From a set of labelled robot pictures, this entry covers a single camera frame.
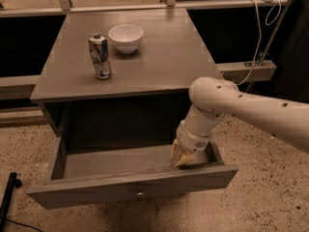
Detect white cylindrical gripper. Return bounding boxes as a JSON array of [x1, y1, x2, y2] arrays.
[[170, 105, 223, 167]]

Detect black floor stand leg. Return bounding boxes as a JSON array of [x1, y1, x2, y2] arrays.
[[0, 172, 22, 232]]

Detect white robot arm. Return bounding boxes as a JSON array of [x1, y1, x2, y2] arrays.
[[170, 77, 309, 167]]

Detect thin metal diagonal rod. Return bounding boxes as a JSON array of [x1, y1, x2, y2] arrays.
[[239, 0, 293, 84]]

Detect crushed metal drink can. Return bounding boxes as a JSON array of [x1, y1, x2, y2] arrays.
[[88, 33, 112, 79]]

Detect white hanging cable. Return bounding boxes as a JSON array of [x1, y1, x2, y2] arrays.
[[235, 0, 282, 87]]

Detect grey metal railing frame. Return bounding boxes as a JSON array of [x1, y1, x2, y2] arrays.
[[0, 0, 291, 102]]

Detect grey wooden drawer cabinet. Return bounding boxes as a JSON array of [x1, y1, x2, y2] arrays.
[[31, 9, 221, 152]]

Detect grey top drawer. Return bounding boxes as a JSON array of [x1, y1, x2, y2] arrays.
[[27, 137, 238, 209]]

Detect white ceramic bowl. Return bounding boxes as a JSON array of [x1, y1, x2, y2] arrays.
[[108, 24, 144, 54]]

